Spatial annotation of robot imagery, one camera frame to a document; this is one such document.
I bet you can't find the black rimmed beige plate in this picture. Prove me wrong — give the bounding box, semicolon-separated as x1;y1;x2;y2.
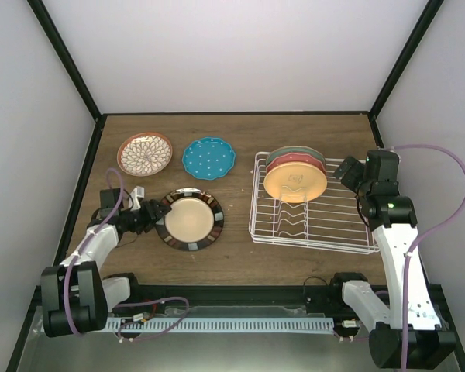
155;188;225;252

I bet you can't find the floral patterned brown plate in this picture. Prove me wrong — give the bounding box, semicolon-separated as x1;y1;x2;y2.
117;132;173;177

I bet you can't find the yellow bear plate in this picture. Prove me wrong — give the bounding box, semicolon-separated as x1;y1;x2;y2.
263;162;327;203

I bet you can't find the red dotted scalloped plate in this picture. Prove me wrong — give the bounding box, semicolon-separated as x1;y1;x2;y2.
266;153;326;174

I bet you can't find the blue dotted plate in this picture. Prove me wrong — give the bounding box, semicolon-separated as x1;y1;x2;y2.
182;137;236;181

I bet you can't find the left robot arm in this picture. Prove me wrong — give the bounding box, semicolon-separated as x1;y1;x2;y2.
40;187;171;338

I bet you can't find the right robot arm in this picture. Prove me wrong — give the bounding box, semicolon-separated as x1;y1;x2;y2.
329;150;456;370

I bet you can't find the green plate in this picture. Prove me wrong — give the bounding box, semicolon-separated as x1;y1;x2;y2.
266;146;326;166

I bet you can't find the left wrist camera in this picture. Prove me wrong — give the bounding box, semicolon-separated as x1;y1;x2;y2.
129;186;145;211

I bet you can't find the white wire dish rack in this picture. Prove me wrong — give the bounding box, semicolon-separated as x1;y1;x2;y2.
249;152;379;254

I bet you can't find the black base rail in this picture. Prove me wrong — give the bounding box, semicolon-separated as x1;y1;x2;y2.
128;284;350;315

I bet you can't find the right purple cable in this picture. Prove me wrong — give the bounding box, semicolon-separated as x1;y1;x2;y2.
387;143;465;369

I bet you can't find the slotted cable duct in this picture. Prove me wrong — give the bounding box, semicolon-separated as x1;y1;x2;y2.
100;318;334;335

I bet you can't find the black enclosure frame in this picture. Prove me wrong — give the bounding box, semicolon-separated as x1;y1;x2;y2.
6;1;443;371

